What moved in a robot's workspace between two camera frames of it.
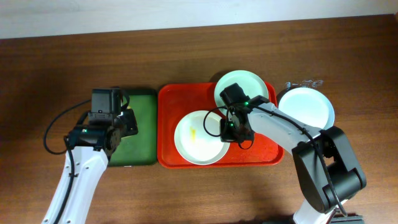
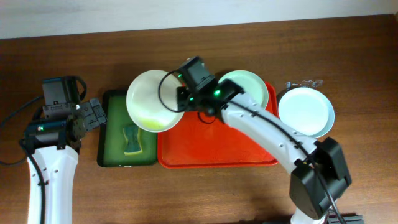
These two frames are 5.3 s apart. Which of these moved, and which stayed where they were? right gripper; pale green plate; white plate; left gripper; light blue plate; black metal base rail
Moved: left gripper; right gripper; white plate
Stayed: light blue plate; pale green plate; black metal base rail
